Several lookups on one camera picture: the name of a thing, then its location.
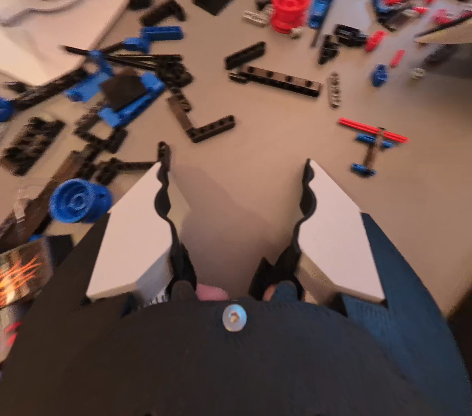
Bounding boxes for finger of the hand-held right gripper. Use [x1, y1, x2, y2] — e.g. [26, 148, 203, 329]
[414, 12, 472, 45]

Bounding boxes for red toy wheel hub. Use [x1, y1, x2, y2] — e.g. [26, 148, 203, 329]
[270, 0, 313, 35]

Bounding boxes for grey desk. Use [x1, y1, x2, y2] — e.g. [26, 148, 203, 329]
[0, 0, 472, 317]

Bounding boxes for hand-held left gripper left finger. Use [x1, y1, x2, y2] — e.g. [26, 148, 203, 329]
[85, 162, 197, 301]

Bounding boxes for blue angled beam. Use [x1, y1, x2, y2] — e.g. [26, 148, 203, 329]
[123, 26, 184, 54]

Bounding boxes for grey small connector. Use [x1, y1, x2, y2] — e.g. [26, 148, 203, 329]
[328, 72, 341, 108]

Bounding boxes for small blue curved panel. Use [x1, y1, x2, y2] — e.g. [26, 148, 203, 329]
[309, 0, 334, 29]

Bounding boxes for partly built toy brick model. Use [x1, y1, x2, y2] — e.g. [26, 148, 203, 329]
[0, 235, 73, 365]

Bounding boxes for black thin beam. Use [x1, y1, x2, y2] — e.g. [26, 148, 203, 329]
[363, 127, 385, 174]

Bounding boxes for white rounded board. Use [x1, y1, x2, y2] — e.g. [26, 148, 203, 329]
[0, 0, 172, 86]

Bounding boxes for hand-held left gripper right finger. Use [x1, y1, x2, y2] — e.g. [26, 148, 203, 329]
[249, 159, 386, 304]

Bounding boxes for scattered black toy beams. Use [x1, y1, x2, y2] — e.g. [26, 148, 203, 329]
[0, 0, 369, 239]

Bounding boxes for light grey angled beam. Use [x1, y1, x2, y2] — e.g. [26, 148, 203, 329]
[242, 10, 271, 25]

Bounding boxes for long black axle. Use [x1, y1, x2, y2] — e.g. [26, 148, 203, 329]
[311, 0, 349, 48]

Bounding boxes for red short beam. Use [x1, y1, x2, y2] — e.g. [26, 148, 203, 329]
[365, 30, 387, 52]

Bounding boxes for blue small connector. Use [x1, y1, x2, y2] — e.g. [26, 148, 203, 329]
[370, 64, 389, 88]

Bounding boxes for blue toy panel piece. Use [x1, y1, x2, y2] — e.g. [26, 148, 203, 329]
[98, 73, 166, 128]
[66, 50, 113, 103]

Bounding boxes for red toy axle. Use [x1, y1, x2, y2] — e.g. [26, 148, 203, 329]
[338, 117, 409, 144]

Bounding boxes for blue toy pin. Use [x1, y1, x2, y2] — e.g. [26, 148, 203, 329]
[355, 133, 394, 149]
[350, 163, 377, 178]

